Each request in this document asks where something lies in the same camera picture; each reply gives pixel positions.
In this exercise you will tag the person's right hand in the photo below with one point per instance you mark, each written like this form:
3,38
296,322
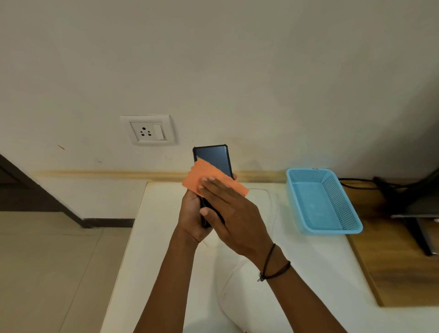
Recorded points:
240,226

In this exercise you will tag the person's left hand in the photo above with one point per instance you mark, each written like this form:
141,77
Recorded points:
190,219

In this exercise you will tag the orange cleaning cloth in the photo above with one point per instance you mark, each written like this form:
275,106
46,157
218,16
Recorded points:
202,171

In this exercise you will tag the black smartphone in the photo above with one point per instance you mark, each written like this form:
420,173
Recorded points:
214,157

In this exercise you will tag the person's right forearm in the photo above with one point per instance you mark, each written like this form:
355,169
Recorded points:
301,302

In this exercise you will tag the person's left forearm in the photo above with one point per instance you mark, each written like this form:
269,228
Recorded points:
164,291

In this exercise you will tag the blue plastic basket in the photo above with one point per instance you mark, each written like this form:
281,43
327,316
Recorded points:
315,206

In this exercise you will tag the wooden board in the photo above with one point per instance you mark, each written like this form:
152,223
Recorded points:
394,274

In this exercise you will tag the dark wooden door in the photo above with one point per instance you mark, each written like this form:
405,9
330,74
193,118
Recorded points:
20,192

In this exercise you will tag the black television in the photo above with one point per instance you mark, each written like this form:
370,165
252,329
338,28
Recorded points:
418,206

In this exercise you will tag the white wall socket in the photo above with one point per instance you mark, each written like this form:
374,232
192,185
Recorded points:
147,130

